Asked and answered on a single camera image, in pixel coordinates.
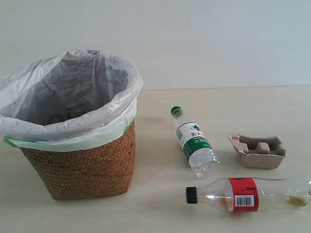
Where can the grey paper pulp tray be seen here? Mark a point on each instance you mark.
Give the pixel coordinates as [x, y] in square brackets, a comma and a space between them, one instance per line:
[258, 152]

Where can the white plastic bin liner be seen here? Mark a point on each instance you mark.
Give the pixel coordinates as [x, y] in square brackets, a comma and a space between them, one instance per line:
[79, 100]

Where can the red label cola bottle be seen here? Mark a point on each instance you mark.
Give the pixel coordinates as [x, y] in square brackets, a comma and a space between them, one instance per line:
[249, 194]

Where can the green label water bottle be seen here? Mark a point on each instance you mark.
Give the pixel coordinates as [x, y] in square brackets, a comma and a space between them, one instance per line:
[201, 157]

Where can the woven wicker basket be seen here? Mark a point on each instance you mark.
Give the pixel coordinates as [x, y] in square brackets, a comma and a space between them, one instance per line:
[99, 172]

